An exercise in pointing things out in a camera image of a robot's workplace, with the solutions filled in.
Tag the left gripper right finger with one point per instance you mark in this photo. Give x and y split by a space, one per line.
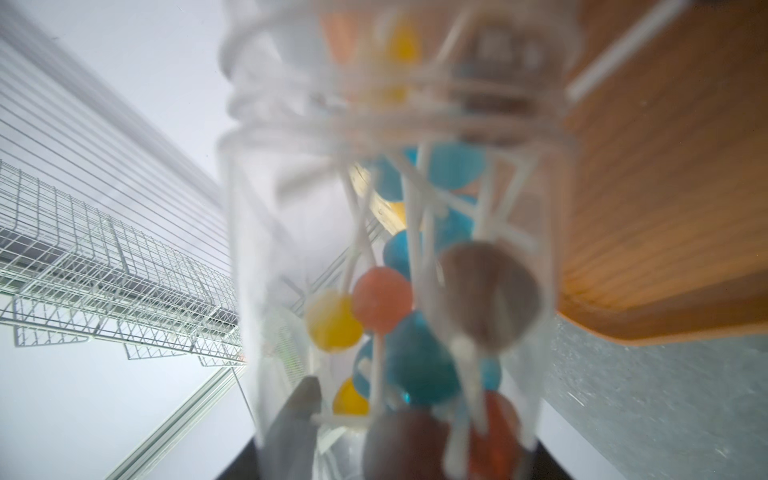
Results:
543 466

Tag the white wire wall rack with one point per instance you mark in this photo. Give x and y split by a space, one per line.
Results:
71 273

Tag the brown wooden tray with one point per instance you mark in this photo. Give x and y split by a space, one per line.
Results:
669 237

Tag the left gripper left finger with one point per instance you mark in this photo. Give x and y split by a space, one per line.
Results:
289 446

